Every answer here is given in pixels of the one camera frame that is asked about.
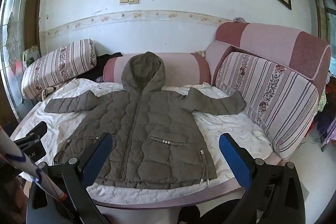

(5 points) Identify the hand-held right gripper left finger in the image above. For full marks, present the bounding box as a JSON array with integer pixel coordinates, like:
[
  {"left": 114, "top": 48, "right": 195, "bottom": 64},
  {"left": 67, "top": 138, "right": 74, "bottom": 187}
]
[{"left": 26, "top": 132, "right": 113, "bottom": 224}]

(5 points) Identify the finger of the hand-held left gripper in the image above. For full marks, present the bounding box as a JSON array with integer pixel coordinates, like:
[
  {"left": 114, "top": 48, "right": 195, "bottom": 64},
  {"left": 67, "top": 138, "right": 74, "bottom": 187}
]
[
  {"left": 14, "top": 121, "right": 48, "bottom": 148},
  {"left": 20, "top": 142, "right": 47, "bottom": 165}
]

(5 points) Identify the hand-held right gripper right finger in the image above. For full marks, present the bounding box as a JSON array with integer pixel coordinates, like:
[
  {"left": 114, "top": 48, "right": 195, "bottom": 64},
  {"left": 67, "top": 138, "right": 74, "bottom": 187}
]
[{"left": 219, "top": 133, "right": 306, "bottom": 224}]

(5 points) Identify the olive quilted hooded jacket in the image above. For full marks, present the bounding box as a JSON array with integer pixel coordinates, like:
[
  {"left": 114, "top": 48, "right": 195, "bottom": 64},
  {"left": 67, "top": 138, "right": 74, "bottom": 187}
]
[{"left": 44, "top": 51, "right": 247, "bottom": 190}]

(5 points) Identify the pile of colourful clothes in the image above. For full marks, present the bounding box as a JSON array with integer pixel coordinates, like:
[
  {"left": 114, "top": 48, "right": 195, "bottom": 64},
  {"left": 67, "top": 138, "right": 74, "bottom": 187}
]
[{"left": 316, "top": 67, "right": 336, "bottom": 148}]

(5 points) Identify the white printed tube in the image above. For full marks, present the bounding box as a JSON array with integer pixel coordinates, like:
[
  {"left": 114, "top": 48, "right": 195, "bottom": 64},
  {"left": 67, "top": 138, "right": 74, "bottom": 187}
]
[{"left": 0, "top": 126, "right": 67, "bottom": 199}]

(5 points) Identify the white floral bed sheet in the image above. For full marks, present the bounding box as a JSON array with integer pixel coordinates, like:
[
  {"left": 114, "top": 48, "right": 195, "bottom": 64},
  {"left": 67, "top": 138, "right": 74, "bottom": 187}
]
[{"left": 12, "top": 78, "right": 273, "bottom": 205}]

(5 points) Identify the small patterned cloth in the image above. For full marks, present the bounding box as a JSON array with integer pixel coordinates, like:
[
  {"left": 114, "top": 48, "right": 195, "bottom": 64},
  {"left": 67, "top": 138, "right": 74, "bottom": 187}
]
[{"left": 39, "top": 86, "right": 57, "bottom": 102}]

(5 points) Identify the pink sofa seat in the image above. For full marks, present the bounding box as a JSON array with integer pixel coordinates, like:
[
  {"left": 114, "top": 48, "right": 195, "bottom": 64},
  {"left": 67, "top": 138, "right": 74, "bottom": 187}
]
[{"left": 9, "top": 119, "right": 289, "bottom": 210}]

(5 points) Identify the striped floral pillow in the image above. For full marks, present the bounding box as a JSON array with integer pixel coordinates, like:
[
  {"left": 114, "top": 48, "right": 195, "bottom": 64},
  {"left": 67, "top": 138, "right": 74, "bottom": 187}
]
[{"left": 21, "top": 39, "right": 97, "bottom": 100}]

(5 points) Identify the large striped floral cushion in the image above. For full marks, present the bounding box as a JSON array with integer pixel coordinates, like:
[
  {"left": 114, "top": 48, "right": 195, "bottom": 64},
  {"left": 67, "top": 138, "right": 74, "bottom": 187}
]
[{"left": 215, "top": 52, "right": 319, "bottom": 160}]

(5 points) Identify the green floral box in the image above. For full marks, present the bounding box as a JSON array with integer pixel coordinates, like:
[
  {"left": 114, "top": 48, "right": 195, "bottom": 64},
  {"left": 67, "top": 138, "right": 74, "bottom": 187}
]
[{"left": 22, "top": 46, "right": 41, "bottom": 67}]

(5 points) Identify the black cloth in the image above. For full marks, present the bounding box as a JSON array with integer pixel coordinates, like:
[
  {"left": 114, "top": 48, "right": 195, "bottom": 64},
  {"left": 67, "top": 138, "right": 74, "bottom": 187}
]
[{"left": 79, "top": 53, "right": 124, "bottom": 81}]

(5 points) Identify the stained glass door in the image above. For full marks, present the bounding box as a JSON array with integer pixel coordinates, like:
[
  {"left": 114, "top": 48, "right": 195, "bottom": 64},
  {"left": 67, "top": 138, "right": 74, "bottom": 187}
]
[{"left": 0, "top": 0, "right": 34, "bottom": 122}]

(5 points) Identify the pink sofa backrest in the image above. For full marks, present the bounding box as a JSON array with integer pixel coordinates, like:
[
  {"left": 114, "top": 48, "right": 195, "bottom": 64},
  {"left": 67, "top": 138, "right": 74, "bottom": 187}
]
[{"left": 205, "top": 22, "right": 332, "bottom": 109}]

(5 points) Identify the window frame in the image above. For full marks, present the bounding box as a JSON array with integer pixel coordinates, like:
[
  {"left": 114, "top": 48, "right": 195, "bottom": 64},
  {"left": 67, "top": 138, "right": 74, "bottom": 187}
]
[{"left": 313, "top": 0, "right": 336, "bottom": 43}]

